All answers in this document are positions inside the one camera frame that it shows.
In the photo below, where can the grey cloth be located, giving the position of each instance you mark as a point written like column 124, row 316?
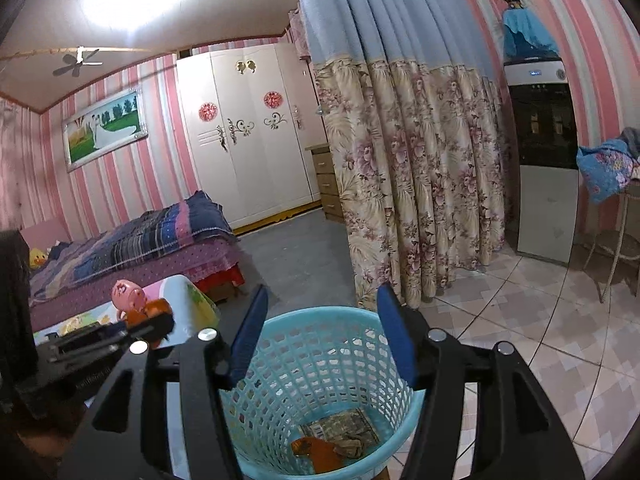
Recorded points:
column 631, row 141

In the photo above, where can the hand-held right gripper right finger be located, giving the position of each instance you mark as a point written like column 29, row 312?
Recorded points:
column 397, row 335

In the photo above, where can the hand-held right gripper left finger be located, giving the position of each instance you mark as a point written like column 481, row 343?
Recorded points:
column 247, row 332

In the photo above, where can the white wardrobe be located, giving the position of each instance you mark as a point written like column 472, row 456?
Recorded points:
column 250, row 160

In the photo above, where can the crumpled orange wrapper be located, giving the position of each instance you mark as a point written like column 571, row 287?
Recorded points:
column 320, row 456

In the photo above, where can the wooden desk with drawers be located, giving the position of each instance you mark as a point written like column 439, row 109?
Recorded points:
column 325, row 180

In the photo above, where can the blue cloth cover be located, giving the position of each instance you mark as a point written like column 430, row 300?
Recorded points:
column 527, row 35

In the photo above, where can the ceiling fan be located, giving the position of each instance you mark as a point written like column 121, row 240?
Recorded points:
column 77, row 63

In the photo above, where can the blue plaid quilt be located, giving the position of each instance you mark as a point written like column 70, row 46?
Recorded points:
column 150, row 240

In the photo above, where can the pink valance curtain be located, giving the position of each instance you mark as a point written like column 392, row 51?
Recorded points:
column 300, row 35

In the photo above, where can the water dispenser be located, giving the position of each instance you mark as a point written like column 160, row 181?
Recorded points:
column 545, row 210

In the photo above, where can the bed with purple sheet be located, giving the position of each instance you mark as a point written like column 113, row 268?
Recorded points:
column 150, row 280

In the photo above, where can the crumpled printed paper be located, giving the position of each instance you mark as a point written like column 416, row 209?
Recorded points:
column 340, row 427

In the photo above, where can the red round paper cutout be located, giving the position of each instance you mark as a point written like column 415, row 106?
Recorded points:
column 272, row 100
column 206, row 111

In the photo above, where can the teal plastic mesh basket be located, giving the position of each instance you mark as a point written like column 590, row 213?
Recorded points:
column 310, row 321

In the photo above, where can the yellow duck plush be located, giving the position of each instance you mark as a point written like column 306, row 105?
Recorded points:
column 38, row 259

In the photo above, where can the pink pig toy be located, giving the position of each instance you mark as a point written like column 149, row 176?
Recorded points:
column 125, row 294

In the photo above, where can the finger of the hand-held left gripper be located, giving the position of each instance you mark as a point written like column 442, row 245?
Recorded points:
column 155, row 329

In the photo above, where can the white wicker stand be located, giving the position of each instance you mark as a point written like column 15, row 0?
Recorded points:
column 611, row 246

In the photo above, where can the blue floral cloth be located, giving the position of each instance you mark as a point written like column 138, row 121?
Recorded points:
column 605, row 170

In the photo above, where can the blue floral curtain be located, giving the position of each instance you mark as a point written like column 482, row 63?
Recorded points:
column 400, row 160

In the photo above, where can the framed wedding wall picture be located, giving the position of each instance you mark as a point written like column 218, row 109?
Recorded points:
column 105, row 127

